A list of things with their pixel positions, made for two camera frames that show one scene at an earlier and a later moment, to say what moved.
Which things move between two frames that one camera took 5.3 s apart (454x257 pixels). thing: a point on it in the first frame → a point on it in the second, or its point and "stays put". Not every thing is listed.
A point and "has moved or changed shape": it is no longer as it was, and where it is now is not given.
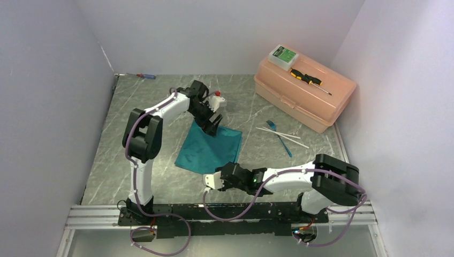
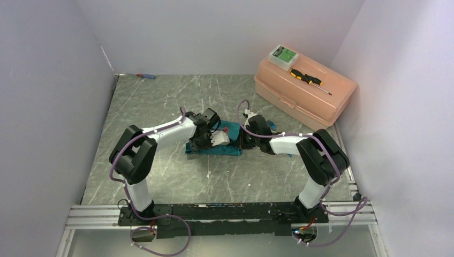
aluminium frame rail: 83,216 stays put
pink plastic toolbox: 309,93 stays put
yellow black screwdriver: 309,79 stays put
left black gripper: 209,127 → 195,147
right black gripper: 226,186 → 243,144
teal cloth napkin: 202,153 has moved or changed shape
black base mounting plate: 258,219 stays put
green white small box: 283,58 stays put
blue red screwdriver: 150,76 stays put
